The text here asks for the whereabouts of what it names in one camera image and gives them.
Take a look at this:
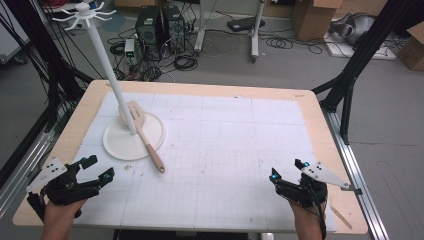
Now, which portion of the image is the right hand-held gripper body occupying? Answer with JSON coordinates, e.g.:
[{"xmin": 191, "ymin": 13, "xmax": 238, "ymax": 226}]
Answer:
[{"xmin": 275, "ymin": 161, "xmax": 363, "ymax": 208}]

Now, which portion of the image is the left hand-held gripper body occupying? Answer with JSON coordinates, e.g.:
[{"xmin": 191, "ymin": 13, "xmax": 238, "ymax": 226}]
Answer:
[{"xmin": 25, "ymin": 157, "xmax": 101, "ymax": 223}]

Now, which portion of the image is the person's left hand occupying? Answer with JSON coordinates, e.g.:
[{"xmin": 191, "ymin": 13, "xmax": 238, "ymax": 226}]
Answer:
[{"xmin": 42, "ymin": 198, "xmax": 88, "ymax": 234}]

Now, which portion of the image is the person's right hand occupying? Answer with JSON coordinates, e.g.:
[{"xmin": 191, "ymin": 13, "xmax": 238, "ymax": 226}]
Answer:
[{"xmin": 288, "ymin": 200, "xmax": 325, "ymax": 234}]

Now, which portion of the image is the white utensil hanging stand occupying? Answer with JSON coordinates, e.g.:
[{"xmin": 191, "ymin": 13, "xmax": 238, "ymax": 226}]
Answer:
[{"xmin": 52, "ymin": 2, "xmax": 167, "ymax": 162}]

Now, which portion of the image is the thin wooden stick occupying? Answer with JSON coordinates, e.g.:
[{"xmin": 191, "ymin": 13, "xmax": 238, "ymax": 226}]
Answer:
[{"xmin": 329, "ymin": 204, "xmax": 353, "ymax": 231}]

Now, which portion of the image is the wooden slotted spatula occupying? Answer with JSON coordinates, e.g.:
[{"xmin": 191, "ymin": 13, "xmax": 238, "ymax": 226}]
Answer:
[{"xmin": 126, "ymin": 100, "xmax": 166, "ymax": 174}]

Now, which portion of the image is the white grid mat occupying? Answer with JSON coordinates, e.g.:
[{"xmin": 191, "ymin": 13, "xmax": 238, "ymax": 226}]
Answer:
[{"xmin": 71, "ymin": 91, "xmax": 338, "ymax": 233}]

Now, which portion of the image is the small silver power box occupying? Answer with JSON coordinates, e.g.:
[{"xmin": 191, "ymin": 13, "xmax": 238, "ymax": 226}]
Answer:
[{"xmin": 124, "ymin": 38, "xmax": 137, "ymax": 58}]

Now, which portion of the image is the white floor board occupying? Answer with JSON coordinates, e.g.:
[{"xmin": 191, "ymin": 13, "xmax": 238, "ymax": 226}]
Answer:
[{"xmin": 323, "ymin": 32, "xmax": 398, "ymax": 62}]

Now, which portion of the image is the white stand leg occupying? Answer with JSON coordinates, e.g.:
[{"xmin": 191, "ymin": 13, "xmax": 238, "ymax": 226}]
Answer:
[
  {"xmin": 250, "ymin": 0, "xmax": 267, "ymax": 64},
  {"xmin": 194, "ymin": 0, "xmax": 207, "ymax": 53}
]

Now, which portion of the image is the tall cardboard box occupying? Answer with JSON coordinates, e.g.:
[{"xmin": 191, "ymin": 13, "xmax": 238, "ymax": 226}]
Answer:
[{"xmin": 291, "ymin": 0, "xmax": 344, "ymax": 43}]

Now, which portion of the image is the grey bag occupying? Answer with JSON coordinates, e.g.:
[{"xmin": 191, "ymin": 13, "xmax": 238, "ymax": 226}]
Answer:
[{"xmin": 329, "ymin": 12, "xmax": 377, "ymax": 47}]

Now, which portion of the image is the black computer tower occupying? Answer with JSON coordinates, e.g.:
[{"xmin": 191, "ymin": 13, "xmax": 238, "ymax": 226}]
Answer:
[
  {"xmin": 135, "ymin": 5, "xmax": 165, "ymax": 47},
  {"xmin": 162, "ymin": 5, "xmax": 186, "ymax": 55}
]

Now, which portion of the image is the flat black device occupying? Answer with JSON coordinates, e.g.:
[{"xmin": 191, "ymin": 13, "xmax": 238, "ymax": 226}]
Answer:
[{"xmin": 226, "ymin": 16, "xmax": 267, "ymax": 33}]

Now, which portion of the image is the small cardboard box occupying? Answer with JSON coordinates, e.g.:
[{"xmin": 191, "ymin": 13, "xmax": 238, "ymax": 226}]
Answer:
[{"xmin": 397, "ymin": 21, "xmax": 424, "ymax": 72}]

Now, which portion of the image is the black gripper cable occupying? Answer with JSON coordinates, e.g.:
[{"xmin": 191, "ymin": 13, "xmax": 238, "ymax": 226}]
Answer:
[{"xmin": 308, "ymin": 186, "xmax": 328, "ymax": 240}]

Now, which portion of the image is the aluminium rail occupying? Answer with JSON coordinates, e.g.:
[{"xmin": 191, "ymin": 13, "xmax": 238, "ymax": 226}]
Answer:
[
  {"xmin": 0, "ymin": 129, "xmax": 56, "ymax": 219},
  {"xmin": 320, "ymin": 101, "xmax": 390, "ymax": 240}
]

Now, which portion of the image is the black metal frame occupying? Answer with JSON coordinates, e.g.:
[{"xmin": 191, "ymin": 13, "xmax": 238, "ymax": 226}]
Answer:
[
  {"xmin": 311, "ymin": 0, "xmax": 424, "ymax": 145},
  {"xmin": 0, "ymin": 0, "xmax": 96, "ymax": 189}
]

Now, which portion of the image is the coiled black cable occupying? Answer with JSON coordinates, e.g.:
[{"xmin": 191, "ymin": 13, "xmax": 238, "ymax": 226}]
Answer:
[
  {"xmin": 265, "ymin": 35, "xmax": 295, "ymax": 50},
  {"xmin": 173, "ymin": 54, "xmax": 199, "ymax": 72}
]

